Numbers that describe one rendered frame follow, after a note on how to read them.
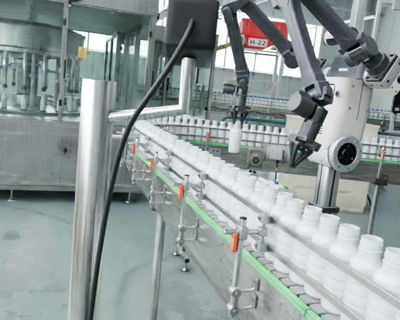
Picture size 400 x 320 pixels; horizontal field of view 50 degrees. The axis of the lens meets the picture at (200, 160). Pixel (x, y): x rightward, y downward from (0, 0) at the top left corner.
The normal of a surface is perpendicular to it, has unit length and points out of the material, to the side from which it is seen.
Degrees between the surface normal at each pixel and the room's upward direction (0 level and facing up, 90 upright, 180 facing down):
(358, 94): 90
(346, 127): 101
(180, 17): 80
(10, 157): 90
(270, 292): 90
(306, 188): 90
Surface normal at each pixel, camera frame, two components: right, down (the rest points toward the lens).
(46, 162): 0.31, 0.18
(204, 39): 0.04, -0.02
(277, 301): -0.94, -0.04
